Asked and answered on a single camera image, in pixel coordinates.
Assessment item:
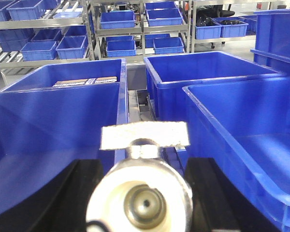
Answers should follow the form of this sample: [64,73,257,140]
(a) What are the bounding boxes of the large blue bin right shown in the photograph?
[183,77,290,232]

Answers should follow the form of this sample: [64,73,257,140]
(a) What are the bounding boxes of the blue bin far right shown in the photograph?
[251,9,290,76]

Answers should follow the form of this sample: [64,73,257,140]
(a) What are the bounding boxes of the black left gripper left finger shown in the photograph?
[0,159,103,232]

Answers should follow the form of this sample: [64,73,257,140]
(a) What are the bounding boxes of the large blue bin middle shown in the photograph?
[144,51,285,121]

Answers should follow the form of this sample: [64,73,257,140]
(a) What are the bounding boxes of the large blue bin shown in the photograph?
[0,59,129,214]
[183,77,290,232]
[144,51,285,121]

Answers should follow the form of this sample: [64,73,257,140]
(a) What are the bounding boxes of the packaged items in bin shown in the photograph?
[53,76,117,87]

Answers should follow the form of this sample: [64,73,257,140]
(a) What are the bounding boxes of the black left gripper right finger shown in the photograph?
[184,158,278,232]

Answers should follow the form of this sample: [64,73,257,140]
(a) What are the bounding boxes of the metal flow rack shelf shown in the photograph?
[0,0,290,73]

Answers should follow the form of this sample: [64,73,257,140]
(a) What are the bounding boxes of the large blue bin left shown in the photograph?
[0,59,129,214]

